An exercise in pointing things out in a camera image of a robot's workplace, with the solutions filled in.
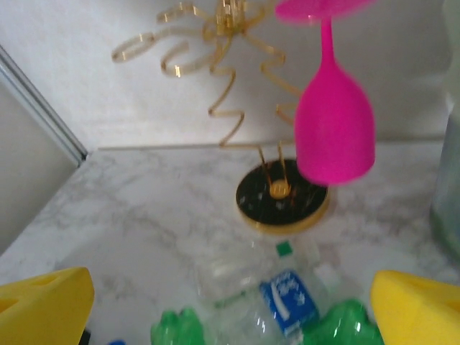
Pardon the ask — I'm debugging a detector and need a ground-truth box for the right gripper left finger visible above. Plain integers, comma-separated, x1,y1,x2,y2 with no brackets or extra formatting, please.
0,266,95,345

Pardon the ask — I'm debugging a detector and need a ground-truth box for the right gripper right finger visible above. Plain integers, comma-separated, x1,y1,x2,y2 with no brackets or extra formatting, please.
369,270,460,345

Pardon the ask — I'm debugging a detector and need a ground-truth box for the green bottle yellow cap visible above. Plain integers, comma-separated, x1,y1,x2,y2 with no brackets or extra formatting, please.
305,298,382,345
150,307,209,345

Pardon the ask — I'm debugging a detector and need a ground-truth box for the clear bottle blue script label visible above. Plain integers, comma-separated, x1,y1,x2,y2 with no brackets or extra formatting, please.
251,265,346,345

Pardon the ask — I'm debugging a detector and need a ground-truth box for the clear bottle green cap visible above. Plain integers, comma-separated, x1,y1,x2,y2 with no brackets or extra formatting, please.
193,240,299,324

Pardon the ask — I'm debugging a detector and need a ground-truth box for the translucent waste bin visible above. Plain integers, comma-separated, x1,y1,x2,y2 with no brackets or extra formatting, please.
429,0,460,259

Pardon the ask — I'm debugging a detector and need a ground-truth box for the pink wine glass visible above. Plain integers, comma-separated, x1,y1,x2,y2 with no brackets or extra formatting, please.
275,0,378,186

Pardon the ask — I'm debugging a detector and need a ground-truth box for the gold wire glass rack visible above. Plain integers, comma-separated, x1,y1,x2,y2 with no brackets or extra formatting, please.
110,0,330,234

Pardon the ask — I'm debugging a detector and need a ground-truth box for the aluminium frame post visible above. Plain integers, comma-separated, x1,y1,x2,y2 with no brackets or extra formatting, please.
0,42,89,169

